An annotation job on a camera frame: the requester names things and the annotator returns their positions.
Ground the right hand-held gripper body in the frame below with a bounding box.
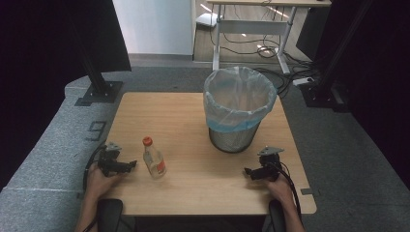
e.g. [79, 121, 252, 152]
[254, 146, 285, 182]

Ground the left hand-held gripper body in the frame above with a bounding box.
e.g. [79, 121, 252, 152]
[97, 141, 128, 178]

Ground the clear bottle with orange cap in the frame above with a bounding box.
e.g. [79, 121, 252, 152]
[142, 135, 168, 180]

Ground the metal mesh wastebasket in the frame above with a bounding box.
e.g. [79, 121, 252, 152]
[208, 121, 261, 154]

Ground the translucent plastic bin bag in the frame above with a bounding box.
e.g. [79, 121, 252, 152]
[202, 66, 278, 134]

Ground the person's right hand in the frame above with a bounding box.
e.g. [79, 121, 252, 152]
[265, 175, 295, 207]

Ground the person's left hand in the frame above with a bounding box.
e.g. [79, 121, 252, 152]
[84, 162, 121, 201]

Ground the black chair armrest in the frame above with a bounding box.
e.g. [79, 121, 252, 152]
[97, 198, 125, 232]
[268, 199, 287, 232]

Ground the grey carpet mat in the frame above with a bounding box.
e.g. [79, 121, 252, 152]
[0, 76, 136, 232]

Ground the black metal stand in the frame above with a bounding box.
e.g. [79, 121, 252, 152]
[66, 0, 125, 107]
[299, 0, 375, 109]

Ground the white power strip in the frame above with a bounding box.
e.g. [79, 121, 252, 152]
[292, 76, 315, 87]

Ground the dark curtain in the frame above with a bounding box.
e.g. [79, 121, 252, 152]
[0, 0, 132, 191]
[313, 0, 410, 191]

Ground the white flat device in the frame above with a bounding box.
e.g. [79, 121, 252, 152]
[194, 12, 219, 29]

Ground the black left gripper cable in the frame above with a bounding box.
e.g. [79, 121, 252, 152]
[82, 144, 108, 193]

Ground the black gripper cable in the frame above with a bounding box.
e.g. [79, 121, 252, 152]
[268, 161, 303, 224]
[82, 144, 108, 193]

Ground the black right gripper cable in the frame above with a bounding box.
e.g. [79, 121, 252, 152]
[268, 161, 303, 224]

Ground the tangle of black floor cables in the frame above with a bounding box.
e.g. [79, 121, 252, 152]
[209, 4, 323, 98]

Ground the white frame desk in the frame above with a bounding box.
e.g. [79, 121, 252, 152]
[206, 0, 333, 75]

